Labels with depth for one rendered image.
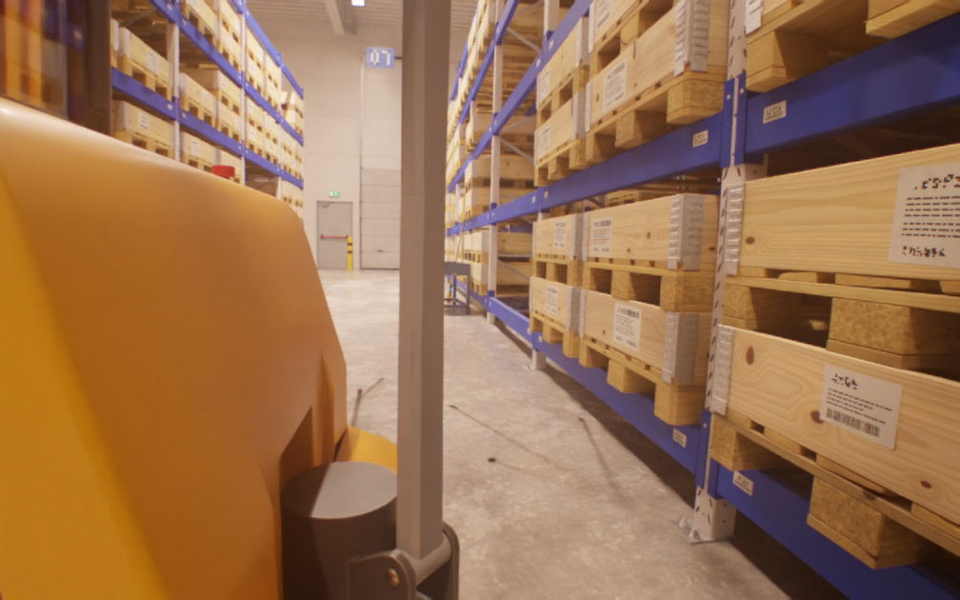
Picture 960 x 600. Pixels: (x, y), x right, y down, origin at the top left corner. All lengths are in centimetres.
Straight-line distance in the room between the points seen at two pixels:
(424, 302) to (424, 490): 23
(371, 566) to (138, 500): 38
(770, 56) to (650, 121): 65
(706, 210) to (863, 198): 58
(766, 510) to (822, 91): 93
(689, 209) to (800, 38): 48
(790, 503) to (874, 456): 33
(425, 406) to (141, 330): 31
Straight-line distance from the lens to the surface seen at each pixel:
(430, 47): 60
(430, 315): 57
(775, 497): 134
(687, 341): 152
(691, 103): 157
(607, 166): 220
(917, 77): 112
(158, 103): 528
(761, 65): 133
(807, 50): 137
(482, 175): 611
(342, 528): 70
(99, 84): 118
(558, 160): 268
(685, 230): 149
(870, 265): 102
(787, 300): 131
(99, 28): 121
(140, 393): 40
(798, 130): 128
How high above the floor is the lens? 79
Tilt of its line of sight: 6 degrees down
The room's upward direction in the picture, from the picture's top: 1 degrees clockwise
